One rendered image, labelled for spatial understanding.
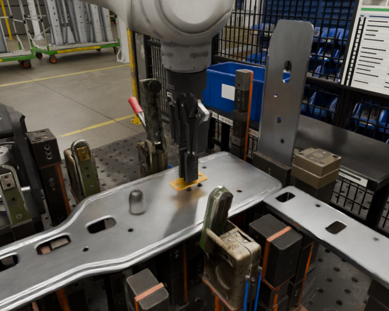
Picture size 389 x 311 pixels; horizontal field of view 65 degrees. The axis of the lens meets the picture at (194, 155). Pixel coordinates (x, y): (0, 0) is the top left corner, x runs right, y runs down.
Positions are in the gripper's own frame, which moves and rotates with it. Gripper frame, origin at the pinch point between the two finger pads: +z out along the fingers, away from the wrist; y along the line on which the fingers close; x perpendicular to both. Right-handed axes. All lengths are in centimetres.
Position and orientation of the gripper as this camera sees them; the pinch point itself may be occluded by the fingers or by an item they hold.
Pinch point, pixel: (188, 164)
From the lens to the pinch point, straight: 66.1
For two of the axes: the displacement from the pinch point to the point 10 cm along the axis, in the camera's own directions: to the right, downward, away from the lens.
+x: 8.1, -2.7, 5.1
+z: 0.1, 8.9, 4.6
